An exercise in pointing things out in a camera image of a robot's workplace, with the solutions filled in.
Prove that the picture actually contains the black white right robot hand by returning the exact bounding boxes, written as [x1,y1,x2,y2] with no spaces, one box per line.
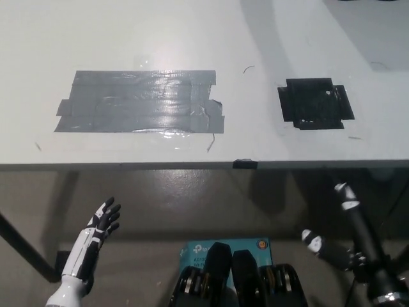
[301,182,401,303]

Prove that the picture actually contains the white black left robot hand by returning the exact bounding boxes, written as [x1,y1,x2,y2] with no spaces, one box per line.
[60,196,121,286]

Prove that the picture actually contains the black diagonal table leg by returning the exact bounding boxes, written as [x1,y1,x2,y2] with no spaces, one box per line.
[0,209,61,285]

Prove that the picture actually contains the teal router box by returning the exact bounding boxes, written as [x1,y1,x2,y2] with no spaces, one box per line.
[178,237,274,288]

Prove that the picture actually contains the black tape square patch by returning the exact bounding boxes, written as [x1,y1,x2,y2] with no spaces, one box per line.
[276,77,356,130]

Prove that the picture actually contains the grey duct tape patch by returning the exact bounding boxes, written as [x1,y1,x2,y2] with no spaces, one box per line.
[53,69,226,134]

